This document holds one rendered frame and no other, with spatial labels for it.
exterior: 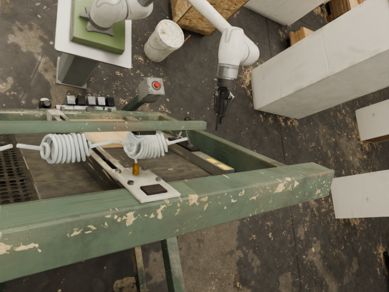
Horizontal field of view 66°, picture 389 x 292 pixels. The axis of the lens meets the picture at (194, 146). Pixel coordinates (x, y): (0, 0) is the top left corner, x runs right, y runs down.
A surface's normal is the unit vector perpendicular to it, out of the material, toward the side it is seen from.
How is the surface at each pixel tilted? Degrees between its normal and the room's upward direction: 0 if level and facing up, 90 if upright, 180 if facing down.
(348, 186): 90
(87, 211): 60
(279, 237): 0
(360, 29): 90
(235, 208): 30
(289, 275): 0
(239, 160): 90
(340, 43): 90
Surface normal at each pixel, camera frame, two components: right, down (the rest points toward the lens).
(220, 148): -0.81, 0.05
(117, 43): 0.54, -0.22
